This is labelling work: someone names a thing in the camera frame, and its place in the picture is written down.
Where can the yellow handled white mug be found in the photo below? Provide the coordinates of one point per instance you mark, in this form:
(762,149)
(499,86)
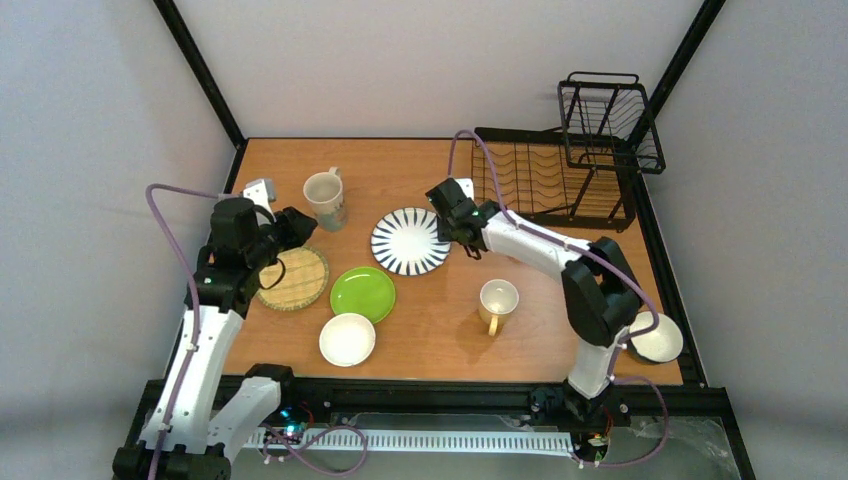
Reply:
(498,299)

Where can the white slotted cable duct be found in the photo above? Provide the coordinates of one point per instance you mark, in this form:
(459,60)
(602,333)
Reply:
(494,442)

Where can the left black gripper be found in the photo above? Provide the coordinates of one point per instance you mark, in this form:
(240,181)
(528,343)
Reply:
(287,227)

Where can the left black corner post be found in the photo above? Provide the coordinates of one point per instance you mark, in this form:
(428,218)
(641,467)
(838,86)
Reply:
(181,34)

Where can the right black corner post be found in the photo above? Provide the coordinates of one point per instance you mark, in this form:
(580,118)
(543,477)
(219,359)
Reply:
(695,34)

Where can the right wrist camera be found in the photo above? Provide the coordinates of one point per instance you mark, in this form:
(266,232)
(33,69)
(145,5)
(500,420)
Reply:
(467,186)

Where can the tall seashell mug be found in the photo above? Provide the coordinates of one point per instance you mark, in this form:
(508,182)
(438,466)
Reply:
(324,192)

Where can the black aluminium base frame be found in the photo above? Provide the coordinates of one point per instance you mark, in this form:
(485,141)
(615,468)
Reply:
(547,404)

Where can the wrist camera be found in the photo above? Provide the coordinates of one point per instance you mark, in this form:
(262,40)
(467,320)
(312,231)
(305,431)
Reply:
(261,192)
(467,186)

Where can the green plate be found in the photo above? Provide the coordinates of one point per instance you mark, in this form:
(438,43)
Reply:
(366,291)

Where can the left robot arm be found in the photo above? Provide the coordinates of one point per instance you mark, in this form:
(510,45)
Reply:
(185,438)

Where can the black corner post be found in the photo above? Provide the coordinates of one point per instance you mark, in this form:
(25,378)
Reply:
(695,34)
(181,34)

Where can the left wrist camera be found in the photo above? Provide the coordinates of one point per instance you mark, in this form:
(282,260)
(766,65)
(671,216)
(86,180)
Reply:
(261,192)

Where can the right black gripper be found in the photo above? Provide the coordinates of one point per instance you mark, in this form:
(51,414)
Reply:
(448,206)

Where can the black wire dish rack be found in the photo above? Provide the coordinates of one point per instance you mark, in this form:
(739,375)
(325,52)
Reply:
(580,173)

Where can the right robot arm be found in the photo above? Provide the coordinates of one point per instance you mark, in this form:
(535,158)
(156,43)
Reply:
(601,294)

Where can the white bowl with dark base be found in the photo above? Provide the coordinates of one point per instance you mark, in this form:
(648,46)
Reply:
(662,345)

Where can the woven bamboo tray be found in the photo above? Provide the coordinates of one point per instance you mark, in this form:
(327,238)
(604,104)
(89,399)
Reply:
(295,281)

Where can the blue striped white plate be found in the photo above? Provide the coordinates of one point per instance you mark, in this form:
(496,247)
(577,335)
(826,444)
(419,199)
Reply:
(405,242)

